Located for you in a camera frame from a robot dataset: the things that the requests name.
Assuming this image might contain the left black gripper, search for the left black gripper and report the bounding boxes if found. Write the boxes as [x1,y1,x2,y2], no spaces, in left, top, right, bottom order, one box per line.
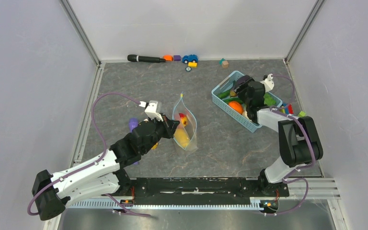
[142,113,180,154]

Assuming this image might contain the yellow toy mango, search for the yellow toy mango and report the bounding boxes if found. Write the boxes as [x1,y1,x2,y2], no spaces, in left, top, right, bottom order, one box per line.
[174,128,191,149]

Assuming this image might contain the clear zip top bag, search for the clear zip top bag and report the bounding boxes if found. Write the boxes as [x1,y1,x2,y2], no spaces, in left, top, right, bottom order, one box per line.
[172,92,198,156]

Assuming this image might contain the red toy apple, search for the red toy apple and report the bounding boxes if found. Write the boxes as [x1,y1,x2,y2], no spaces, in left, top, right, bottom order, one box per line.
[179,113,188,127]

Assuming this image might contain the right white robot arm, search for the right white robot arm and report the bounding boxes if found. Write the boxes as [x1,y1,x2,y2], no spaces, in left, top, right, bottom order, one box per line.
[233,74,323,196]

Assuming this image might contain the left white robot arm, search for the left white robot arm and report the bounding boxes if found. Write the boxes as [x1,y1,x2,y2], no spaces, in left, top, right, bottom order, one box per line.
[31,115,180,221]

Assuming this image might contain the green toy cabbage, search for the green toy cabbage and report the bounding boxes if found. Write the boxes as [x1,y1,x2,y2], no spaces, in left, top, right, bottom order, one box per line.
[264,93,277,106]

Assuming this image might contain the purple toy eggplant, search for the purple toy eggplant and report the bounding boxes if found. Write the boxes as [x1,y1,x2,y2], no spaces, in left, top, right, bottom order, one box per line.
[230,75,251,97]

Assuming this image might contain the purple toy cylinder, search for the purple toy cylinder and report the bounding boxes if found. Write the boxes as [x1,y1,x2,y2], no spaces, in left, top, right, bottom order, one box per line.
[128,118,140,166]

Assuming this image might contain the orange toy fruit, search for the orange toy fruit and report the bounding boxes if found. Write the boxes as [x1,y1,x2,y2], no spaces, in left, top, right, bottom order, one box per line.
[228,101,244,114]

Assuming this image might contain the light blue plastic basket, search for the light blue plastic basket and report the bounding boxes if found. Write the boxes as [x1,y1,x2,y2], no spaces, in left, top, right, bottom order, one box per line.
[211,70,284,133]

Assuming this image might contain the green toy cucumber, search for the green toy cucumber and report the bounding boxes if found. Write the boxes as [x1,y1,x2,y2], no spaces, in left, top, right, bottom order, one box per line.
[217,88,243,104]

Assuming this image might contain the multicolour block stack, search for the multicolour block stack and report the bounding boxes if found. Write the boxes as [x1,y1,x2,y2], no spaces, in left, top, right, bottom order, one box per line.
[280,103,294,115]

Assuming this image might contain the teal and wood cubes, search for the teal and wood cubes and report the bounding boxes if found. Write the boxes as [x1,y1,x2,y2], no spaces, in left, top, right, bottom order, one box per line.
[219,58,229,69]

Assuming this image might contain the green small cube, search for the green small cube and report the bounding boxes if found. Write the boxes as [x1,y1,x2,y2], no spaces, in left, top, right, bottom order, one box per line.
[298,111,307,117]

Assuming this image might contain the yellow toy block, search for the yellow toy block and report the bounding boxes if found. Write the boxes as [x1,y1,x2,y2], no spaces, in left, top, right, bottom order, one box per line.
[188,62,197,68]

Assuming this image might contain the blue toy car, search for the blue toy car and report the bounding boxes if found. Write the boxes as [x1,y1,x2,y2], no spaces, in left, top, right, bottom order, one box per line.
[182,54,198,64]

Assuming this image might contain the black microphone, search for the black microphone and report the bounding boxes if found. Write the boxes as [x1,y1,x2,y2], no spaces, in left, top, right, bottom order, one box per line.
[127,54,166,63]

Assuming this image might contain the orange toy block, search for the orange toy block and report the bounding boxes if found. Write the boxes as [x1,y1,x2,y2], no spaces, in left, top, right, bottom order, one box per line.
[162,55,174,61]

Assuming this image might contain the purple toy block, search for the purple toy block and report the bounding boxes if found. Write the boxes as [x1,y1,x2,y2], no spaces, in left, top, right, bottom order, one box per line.
[173,55,182,61]

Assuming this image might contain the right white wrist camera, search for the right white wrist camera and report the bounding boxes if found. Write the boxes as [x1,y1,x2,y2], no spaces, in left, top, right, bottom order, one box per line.
[261,74,275,92]

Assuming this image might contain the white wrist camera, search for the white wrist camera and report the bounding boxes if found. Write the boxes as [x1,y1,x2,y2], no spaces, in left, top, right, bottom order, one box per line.
[261,74,275,92]
[139,100,163,121]

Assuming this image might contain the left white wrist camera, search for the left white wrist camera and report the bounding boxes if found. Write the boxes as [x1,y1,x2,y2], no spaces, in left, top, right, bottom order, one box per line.
[139,100,163,121]

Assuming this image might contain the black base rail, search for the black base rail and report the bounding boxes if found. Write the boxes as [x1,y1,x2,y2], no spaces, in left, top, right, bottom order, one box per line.
[112,177,289,206]

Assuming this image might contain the white cable duct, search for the white cable duct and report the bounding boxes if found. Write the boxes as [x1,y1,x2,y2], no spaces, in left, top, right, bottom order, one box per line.
[69,198,264,211]

